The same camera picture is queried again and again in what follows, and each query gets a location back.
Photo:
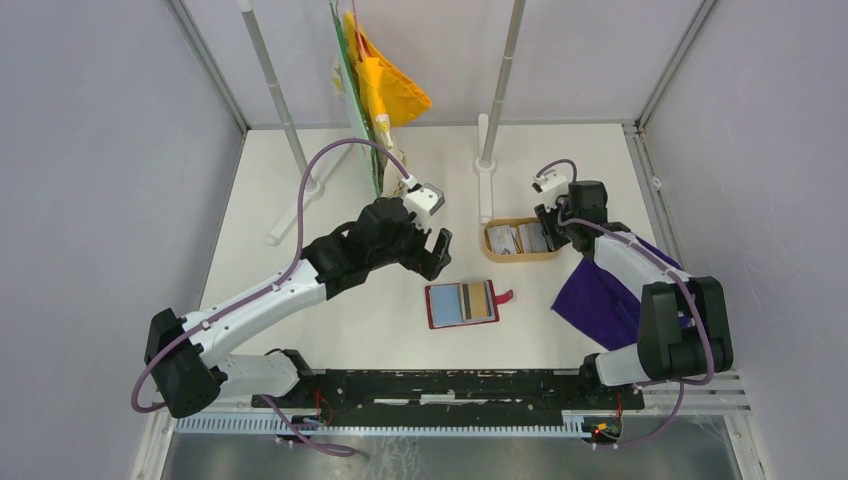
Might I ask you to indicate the right grey stand pole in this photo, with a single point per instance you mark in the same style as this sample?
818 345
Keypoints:
484 164

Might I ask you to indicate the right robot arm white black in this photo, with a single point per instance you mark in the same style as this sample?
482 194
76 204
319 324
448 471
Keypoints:
655 321

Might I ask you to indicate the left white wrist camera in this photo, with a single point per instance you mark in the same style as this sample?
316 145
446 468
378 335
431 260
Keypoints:
423 201

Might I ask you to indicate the white toothed cable rail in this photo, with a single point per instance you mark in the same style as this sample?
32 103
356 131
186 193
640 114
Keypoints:
270 423

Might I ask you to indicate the yellow cloth hanging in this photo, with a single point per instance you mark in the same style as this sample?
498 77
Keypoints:
390 98

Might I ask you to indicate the purple cloth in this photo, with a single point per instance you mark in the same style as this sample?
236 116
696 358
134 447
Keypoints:
602 297

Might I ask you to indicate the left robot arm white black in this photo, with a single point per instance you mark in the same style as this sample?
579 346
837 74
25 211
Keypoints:
190 360

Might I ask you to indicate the stack of cards in tray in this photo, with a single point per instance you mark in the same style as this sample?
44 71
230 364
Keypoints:
532 238

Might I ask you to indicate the left grey stand pole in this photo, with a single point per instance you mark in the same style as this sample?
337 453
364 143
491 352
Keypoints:
315 182

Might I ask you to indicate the red leather card holder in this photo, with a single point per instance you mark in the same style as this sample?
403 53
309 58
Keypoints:
444 310

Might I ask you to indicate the grey stand pole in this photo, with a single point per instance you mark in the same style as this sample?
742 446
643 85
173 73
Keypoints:
315 182
484 164

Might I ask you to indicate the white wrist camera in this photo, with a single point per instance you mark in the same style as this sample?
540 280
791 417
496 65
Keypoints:
423 201
553 189

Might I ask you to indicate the silver VIP card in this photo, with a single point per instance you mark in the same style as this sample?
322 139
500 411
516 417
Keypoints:
503 240

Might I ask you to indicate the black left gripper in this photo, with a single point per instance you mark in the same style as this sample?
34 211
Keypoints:
424 262

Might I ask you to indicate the tan oval card tray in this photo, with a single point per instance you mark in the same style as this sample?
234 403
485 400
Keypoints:
519 258

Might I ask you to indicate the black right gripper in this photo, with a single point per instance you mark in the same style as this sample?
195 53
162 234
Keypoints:
546 220

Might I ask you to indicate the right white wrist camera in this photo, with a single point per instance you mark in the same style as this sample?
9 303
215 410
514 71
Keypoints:
553 189

